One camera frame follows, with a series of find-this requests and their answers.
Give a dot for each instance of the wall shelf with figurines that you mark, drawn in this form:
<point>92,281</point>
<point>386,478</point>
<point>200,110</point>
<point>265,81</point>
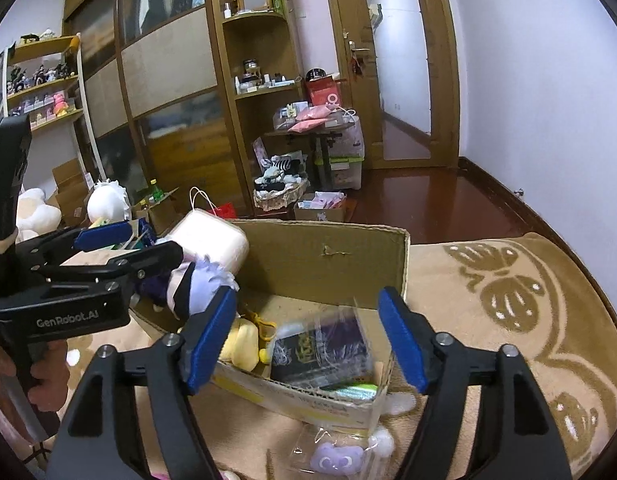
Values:
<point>43,90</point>

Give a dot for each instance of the plain brown carton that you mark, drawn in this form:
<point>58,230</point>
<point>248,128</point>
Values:
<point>71,190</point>

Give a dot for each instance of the brown cardboard box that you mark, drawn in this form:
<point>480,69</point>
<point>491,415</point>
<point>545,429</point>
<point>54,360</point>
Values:
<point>313,260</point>

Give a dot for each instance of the wooden sliding wardrobe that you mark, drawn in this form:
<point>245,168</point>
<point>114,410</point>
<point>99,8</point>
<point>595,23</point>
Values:
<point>173,85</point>

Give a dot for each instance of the person's left hand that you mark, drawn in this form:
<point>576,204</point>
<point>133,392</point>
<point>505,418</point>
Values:
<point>51,375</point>

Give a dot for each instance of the beige floral blanket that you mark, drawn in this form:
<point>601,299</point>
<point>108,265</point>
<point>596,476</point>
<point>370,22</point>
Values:
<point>498,375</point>

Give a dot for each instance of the wooden corner shelf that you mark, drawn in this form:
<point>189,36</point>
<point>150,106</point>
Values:
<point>261,105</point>

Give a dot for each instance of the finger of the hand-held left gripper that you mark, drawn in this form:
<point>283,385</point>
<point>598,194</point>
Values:
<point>138,262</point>
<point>103,236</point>

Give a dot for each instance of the red paper bag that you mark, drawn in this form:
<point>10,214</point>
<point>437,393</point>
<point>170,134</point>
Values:
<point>322,95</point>

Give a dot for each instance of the small carton of packets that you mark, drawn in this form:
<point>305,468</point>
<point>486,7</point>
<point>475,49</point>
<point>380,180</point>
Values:
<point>318,207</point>

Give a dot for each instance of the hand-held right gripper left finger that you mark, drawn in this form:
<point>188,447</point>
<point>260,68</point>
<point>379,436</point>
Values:
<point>213,342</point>

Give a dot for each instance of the cream plush toy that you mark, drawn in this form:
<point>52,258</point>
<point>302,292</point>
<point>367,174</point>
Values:
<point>36,215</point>

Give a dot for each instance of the wooden door with glass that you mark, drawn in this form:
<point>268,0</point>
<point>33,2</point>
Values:
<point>438,85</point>

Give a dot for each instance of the white frilled plush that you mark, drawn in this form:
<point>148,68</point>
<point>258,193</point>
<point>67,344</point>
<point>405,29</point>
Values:
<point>106,202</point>

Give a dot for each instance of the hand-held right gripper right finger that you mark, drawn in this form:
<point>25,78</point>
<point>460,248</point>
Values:
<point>401,342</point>

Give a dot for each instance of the clear storage bin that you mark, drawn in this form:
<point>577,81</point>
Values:
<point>346,160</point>

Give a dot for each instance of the small dark side table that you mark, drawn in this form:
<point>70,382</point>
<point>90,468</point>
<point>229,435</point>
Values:
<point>321,136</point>

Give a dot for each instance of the yellow plush toy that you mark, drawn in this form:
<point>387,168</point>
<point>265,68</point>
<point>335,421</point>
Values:
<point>241,342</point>

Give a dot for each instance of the black packet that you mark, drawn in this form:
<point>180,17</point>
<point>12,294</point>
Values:
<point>318,350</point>

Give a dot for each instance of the green tissue pack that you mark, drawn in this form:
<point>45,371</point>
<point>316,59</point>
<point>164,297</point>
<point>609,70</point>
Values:
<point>353,391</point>

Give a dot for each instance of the wicker basket of socks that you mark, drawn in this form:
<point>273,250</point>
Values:
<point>281,190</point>

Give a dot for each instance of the open carton with bottles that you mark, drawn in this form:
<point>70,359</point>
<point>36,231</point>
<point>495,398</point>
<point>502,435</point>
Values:
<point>161,210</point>

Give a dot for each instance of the green glass bottle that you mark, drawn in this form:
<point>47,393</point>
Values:
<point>156,191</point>

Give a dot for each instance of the purple-haired plush doll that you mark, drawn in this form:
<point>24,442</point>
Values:
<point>188,282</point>

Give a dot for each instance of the pink pouch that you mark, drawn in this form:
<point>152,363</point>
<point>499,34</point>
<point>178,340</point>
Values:
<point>313,120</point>

